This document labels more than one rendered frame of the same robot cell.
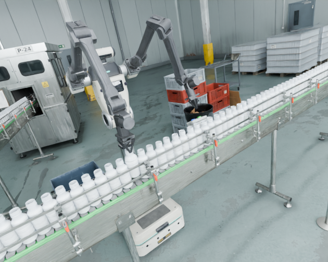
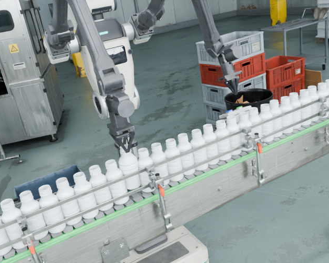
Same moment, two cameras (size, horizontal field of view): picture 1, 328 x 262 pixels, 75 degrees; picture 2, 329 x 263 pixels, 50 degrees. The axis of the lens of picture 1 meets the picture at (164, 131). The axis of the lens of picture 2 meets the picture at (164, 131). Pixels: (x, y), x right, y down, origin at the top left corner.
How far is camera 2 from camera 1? 0.16 m
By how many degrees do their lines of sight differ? 5
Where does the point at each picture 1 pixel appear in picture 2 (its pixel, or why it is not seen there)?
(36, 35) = not seen: outside the picture
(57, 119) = (27, 102)
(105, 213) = (86, 236)
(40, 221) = not seen: outside the picture
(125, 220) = (115, 250)
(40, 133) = (2, 122)
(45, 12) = not seen: outside the picture
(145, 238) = not seen: outside the picture
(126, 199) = (117, 220)
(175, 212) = (197, 255)
